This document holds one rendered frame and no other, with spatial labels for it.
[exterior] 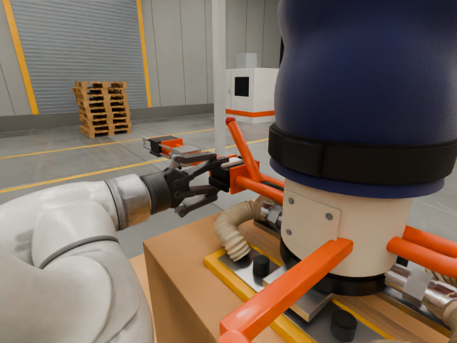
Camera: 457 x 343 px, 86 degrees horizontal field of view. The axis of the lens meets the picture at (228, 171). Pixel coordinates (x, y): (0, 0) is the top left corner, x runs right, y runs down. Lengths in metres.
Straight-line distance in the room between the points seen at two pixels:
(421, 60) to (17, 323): 0.39
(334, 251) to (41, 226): 0.36
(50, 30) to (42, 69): 1.11
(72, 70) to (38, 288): 9.15
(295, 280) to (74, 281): 0.22
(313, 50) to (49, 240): 0.38
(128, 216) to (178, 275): 0.14
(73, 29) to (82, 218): 9.18
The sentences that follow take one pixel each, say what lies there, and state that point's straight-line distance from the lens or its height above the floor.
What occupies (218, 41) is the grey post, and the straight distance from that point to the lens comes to 3.53.
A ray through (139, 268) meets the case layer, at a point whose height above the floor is 0.54.
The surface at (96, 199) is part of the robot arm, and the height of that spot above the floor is 1.13.
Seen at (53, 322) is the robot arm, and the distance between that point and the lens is 0.29.
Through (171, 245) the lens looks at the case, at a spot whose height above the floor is 0.97.
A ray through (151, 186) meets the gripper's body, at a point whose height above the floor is 1.12.
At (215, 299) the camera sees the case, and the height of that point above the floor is 0.97.
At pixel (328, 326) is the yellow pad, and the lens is 0.40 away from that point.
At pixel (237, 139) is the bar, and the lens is 0.52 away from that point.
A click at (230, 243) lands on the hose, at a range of 0.45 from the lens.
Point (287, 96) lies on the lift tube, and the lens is 0.31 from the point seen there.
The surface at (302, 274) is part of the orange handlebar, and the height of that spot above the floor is 1.11.
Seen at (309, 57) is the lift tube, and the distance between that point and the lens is 0.30.
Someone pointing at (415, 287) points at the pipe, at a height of 1.05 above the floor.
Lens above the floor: 1.29
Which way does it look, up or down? 20 degrees down
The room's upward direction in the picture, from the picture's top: straight up
